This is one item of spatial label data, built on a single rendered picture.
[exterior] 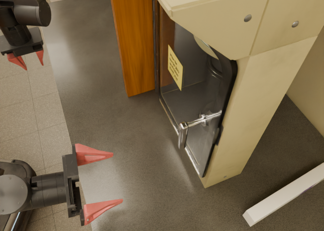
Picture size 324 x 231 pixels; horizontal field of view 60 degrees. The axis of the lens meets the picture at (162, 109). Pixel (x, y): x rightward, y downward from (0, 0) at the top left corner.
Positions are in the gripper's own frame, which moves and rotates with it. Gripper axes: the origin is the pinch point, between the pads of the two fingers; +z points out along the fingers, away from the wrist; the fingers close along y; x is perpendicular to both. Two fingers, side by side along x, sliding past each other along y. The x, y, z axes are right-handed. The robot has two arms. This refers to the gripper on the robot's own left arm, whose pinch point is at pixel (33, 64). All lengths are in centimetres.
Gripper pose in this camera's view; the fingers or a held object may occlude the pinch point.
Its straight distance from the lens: 87.5
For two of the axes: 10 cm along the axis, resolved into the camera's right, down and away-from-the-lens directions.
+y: 9.2, -3.2, 2.2
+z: 0.1, 5.9, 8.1
